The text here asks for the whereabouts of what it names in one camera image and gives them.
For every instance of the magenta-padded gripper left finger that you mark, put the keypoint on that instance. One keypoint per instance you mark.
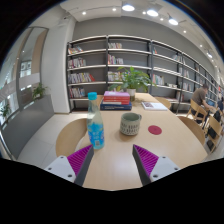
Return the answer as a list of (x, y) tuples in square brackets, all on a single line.
[(58, 166)]

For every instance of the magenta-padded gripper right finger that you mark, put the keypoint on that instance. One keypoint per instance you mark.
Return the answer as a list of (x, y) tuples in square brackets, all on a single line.
[(163, 166)]

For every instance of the clear bottle with blue cap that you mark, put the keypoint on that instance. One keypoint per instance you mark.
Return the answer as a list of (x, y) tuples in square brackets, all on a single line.
[(96, 131)]

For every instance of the light wooden chair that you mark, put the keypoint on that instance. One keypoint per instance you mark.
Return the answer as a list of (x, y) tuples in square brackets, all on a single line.
[(164, 102), (193, 128), (68, 136)]

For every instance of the flat round red coaster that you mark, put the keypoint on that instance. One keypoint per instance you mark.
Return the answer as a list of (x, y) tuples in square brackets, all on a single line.
[(154, 130)]

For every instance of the grey-green patterned mug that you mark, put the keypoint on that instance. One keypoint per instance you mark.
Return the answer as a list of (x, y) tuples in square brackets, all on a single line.
[(130, 125)]

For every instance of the open white book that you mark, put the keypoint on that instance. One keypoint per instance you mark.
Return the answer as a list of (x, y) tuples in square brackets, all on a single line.
[(154, 106)]

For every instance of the group of wooden chairs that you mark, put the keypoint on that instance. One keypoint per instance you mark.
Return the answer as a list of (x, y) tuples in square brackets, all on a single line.
[(213, 128)]

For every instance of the green plant on grey ledge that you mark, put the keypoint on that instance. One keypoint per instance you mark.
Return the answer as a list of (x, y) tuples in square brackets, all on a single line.
[(5, 110), (39, 91)]

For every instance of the person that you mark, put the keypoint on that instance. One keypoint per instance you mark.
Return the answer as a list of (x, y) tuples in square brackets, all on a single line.
[(199, 96)]

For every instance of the pink book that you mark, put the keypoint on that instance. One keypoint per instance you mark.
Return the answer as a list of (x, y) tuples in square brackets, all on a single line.
[(116, 94)]

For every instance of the green potted plant, white pot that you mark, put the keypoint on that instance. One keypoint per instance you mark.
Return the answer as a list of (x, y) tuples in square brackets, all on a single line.
[(133, 80)]

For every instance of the grey shelf unit with books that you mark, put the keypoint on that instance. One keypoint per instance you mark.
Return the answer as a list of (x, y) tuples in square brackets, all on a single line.
[(96, 60)]

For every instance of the group of ceiling lights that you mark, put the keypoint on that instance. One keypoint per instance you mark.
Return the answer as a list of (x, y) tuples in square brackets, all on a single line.
[(152, 13)]

